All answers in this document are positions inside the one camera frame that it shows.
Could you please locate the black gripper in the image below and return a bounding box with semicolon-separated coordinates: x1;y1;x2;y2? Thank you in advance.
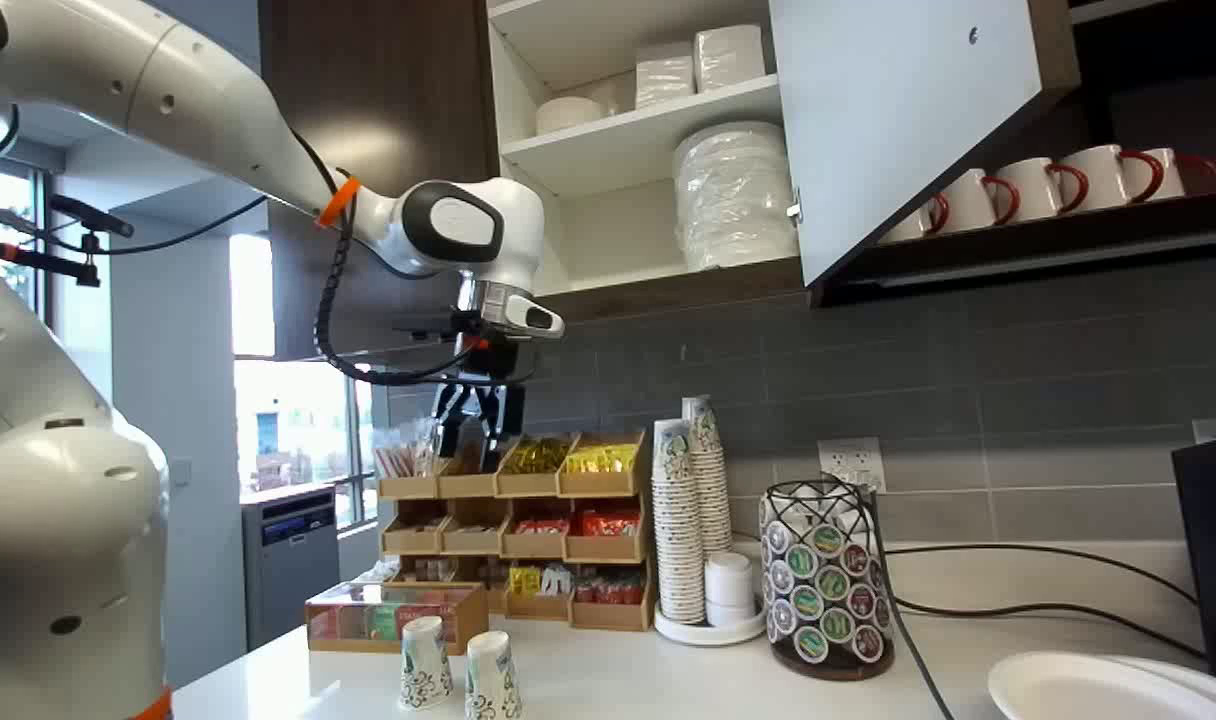
433;337;525;458

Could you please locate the patterned paper cup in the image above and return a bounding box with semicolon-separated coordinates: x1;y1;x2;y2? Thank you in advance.
464;631;525;720
399;615;451;710

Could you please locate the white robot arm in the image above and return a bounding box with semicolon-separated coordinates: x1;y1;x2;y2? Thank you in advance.
0;0;563;720

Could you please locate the tall paper cup stack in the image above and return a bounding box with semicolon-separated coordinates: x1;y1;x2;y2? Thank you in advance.
651;420;703;626

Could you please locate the white cabinet door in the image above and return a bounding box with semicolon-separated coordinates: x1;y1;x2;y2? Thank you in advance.
769;0;1041;283

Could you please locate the wooden tea organizer rack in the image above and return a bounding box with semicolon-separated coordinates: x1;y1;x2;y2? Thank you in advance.
382;431;651;631

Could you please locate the dishwasher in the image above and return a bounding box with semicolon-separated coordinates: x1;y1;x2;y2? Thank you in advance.
242;489;341;650

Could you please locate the white bowl stack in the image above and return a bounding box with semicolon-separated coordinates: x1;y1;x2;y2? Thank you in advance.
532;93;617;136

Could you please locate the white lid stack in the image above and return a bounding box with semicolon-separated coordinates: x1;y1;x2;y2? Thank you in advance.
703;554;756;627

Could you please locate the white round tray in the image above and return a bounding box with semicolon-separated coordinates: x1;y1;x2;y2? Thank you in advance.
651;614;765;650

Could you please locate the wrapped plate stack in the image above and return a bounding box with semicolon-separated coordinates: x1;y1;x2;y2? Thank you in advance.
671;122;795;273

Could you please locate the white red mug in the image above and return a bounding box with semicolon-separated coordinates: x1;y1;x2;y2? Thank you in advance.
1063;143;1128;212
991;157;1059;223
928;169;998;235
1121;148;1183;203

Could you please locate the white paper plate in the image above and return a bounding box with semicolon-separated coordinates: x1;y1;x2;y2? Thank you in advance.
989;653;1216;720

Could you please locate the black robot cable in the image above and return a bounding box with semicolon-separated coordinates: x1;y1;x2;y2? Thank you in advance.
0;105;471;387

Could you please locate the wall power outlet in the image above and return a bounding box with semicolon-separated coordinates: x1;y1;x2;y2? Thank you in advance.
818;435;888;494

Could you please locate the wire coffee pod holder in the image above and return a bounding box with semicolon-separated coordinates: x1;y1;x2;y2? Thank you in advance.
759;477;896;680

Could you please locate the black power cable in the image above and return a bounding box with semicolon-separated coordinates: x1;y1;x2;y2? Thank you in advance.
861;489;1213;720

